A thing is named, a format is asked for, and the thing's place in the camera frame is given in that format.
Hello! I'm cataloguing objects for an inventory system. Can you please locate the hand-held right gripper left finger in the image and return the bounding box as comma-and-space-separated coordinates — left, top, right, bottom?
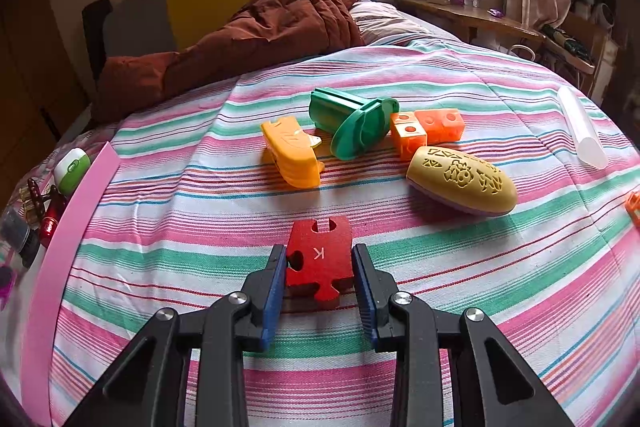
62, 244, 288, 427

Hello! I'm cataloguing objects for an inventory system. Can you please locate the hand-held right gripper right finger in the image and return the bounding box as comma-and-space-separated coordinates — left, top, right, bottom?
351, 243, 576, 427

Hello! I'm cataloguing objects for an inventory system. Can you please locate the white puzzle piece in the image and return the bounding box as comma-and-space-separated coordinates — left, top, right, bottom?
284, 215, 357, 308

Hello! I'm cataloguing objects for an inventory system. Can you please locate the yellow plastic clip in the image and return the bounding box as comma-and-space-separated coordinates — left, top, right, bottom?
260, 117, 326, 188

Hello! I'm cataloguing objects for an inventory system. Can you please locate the yellow carved oval soap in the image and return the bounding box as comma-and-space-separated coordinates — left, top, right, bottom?
406, 146, 518, 218

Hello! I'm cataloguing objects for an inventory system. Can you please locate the green plastic flanged tube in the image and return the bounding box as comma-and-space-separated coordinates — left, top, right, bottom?
308, 88, 401, 161

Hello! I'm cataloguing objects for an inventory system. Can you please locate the orange dotted building block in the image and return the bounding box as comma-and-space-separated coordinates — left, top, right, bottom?
390, 108, 465, 160

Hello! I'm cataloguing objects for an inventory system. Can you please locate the pink shallow cardboard tray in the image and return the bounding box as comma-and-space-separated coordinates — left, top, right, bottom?
0, 142, 120, 427

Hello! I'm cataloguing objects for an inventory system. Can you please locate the white green plug-in device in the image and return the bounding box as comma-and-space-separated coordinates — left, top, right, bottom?
52, 147, 92, 196

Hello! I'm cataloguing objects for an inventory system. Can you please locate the brown wooden peg brush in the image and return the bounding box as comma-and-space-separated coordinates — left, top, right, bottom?
20, 179, 58, 228

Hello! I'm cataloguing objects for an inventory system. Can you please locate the translucent white plastic tube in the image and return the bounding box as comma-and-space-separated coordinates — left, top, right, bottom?
557, 86, 610, 170

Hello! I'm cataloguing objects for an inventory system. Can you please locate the pale pink pillow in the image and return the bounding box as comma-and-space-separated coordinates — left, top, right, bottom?
348, 0, 461, 50

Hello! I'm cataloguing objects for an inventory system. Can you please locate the brown quilted duvet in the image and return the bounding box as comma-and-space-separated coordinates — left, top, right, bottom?
92, 0, 366, 122

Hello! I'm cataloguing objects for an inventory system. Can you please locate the orange plastic rack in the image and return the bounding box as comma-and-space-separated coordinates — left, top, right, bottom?
625, 189, 640, 228

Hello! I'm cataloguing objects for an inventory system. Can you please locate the wooden bedside table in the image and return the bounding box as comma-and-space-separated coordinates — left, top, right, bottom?
395, 0, 546, 52

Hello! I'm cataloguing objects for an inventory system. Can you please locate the wooden wardrobe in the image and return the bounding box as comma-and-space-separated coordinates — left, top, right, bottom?
0, 0, 96, 188

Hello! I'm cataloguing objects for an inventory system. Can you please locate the cluttered wooden shelf unit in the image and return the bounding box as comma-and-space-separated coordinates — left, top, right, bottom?
542, 0, 631, 108

